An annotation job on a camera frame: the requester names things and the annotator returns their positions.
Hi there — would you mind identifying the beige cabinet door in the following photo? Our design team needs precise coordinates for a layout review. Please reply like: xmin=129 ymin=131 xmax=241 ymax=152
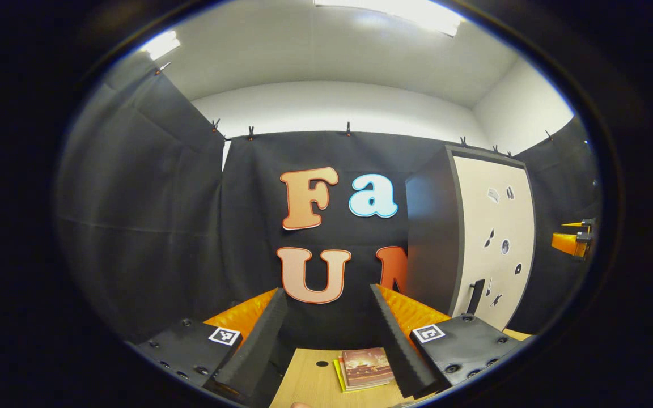
xmin=451 ymin=156 xmax=536 ymax=331

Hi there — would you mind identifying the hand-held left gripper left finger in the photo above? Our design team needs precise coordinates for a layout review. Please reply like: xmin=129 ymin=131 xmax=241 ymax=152
xmin=128 ymin=288 xmax=289 ymax=404

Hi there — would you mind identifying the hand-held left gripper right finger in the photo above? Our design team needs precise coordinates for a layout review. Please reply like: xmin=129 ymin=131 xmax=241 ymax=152
xmin=370 ymin=283 xmax=531 ymax=398

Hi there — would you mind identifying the small ceiling light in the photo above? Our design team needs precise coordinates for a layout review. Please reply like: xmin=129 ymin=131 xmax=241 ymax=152
xmin=141 ymin=30 xmax=181 ymax=61

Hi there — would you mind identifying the yellow book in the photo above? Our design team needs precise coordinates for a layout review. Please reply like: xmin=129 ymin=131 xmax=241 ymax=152
xmin=333 ymin=358 xmax=392 ymax=393

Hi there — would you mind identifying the dark grey cabinet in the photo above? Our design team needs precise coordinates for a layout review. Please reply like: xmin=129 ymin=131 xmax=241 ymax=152
xmin=405 ymin=144 xmax=537 ymax=332

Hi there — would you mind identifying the black backdrop cloth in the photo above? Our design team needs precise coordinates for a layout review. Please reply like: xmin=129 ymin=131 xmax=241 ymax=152
xmin=54 ymin=54 xmax=602 ymax=352

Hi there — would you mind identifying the black door handle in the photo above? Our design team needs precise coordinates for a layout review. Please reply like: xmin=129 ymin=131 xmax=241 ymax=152
xmin=466 ymin=279 xmax=486 ymax=316

